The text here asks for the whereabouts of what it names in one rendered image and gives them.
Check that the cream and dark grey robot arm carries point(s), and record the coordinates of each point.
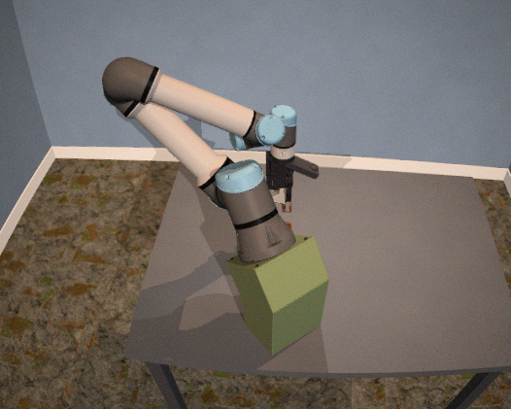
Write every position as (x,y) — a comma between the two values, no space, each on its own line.
(240,187)

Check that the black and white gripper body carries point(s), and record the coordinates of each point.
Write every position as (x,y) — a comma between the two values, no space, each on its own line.
(277,175)

